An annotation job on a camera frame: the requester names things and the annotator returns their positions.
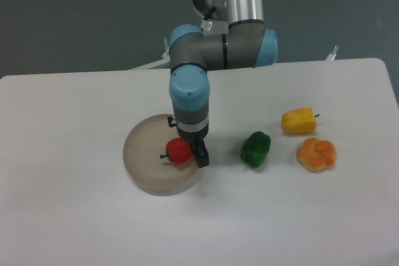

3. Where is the orange knotted bread roll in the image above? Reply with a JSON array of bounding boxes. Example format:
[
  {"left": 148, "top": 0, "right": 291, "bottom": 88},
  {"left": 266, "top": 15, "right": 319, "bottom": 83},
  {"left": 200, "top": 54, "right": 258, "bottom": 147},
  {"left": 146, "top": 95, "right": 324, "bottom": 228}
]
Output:
[{"left": 296, "top": 137, "right": 337, "bottom": 173}]

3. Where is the red bell pepper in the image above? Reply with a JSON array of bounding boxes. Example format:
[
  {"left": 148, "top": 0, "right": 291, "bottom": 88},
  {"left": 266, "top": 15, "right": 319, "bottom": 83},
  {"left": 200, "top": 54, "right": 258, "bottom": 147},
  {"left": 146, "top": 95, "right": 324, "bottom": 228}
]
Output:
[{"left": 160, "top": 138, "right": 193, "bottom": 164}]

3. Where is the white metal base frame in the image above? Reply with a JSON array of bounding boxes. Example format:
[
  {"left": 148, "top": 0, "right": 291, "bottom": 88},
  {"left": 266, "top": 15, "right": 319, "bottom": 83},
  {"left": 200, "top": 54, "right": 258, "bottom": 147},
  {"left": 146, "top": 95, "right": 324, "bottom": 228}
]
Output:
[{"left": 131, "top": 38, "right": 339, "bottom": 70}]

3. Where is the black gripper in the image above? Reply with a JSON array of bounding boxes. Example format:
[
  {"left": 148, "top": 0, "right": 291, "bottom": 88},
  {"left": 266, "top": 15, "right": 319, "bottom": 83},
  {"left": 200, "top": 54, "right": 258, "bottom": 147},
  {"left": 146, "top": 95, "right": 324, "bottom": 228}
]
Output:
[{"left": 167, "top": 115, "right": 209, "bottom": 168}]

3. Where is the yellow bell pepper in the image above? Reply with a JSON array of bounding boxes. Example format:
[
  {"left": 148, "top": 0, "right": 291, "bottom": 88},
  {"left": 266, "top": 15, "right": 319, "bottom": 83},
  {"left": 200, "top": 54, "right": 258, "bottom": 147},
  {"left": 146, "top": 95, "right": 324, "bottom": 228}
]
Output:
[{"left": 281, "top": 107, "right": 320, "bottom": 135}]

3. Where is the beige round plate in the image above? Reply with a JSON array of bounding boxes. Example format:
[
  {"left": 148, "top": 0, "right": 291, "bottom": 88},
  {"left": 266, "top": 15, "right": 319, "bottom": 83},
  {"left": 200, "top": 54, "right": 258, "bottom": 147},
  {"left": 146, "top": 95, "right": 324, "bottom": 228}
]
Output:
[{"left": 123, "top": 114, "right": 203, "bottom": 196}]

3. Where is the green bell pepper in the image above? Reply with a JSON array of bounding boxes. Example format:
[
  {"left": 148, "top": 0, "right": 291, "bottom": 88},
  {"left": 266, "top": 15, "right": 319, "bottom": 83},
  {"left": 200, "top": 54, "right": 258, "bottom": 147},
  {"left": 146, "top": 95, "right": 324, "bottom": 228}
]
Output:
[{"left": 240, "top": 131, "right": 271, "bottom": 169}]

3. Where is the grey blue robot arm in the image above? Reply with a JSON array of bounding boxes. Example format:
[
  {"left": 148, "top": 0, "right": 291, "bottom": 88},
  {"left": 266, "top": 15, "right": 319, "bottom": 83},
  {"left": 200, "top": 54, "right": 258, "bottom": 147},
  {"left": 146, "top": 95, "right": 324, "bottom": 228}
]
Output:
[{"left": 168, "top": 0, "right": 278, "bottom": 168}]

